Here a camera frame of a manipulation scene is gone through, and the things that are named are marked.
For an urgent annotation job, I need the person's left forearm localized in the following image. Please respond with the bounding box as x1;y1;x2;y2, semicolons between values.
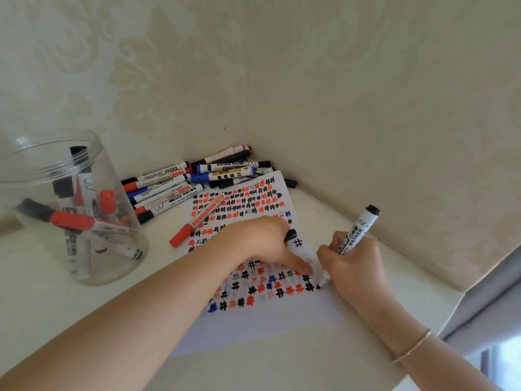
0;230;245;391

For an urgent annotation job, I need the black whiteboard marker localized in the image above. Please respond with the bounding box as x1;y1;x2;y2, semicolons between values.
317;204;381;289

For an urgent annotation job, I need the person's left hand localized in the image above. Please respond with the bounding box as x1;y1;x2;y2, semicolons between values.
221;215;314;278

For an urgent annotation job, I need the bunch of mixed marker pens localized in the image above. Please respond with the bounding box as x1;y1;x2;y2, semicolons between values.
16;146;144;281

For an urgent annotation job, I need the clear plastic jar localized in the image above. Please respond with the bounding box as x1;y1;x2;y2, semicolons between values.
0;128;150;286

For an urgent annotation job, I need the person's right hand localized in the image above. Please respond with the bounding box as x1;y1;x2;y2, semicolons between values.
316;230;397;311

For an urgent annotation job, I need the thin rose gold bracelet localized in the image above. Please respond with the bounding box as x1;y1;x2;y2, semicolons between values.
392;328;432;365

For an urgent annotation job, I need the pile of mixed marker pens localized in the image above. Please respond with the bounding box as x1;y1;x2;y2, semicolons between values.
121;145;298;224

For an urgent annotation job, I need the red whiteboard marker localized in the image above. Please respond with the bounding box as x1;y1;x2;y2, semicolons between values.
169;194;225;247

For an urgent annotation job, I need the person's right forearm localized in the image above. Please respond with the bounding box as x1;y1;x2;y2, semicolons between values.
355;298;521;391

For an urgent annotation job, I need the white paper sheet with scribbles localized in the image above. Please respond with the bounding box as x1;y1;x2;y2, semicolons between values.
169;170;344;359

